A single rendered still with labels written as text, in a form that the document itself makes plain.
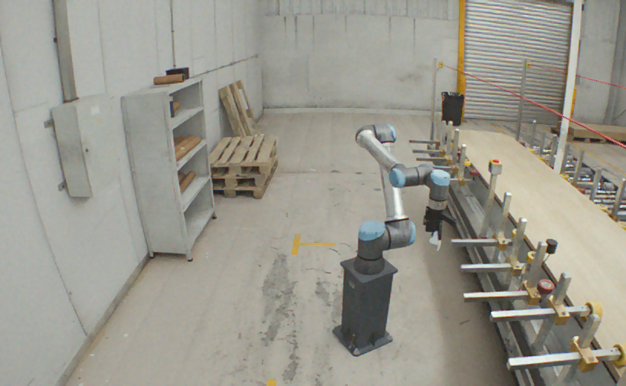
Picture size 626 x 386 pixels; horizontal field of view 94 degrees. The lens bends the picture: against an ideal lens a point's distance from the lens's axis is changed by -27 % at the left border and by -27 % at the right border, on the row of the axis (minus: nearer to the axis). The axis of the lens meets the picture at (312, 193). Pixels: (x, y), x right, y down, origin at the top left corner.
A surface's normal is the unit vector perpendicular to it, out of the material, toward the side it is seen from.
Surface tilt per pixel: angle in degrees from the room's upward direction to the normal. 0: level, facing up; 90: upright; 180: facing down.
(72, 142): 90
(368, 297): 90
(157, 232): 90
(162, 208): 90
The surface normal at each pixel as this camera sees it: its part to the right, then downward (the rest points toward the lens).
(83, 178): -0.06, 0.40
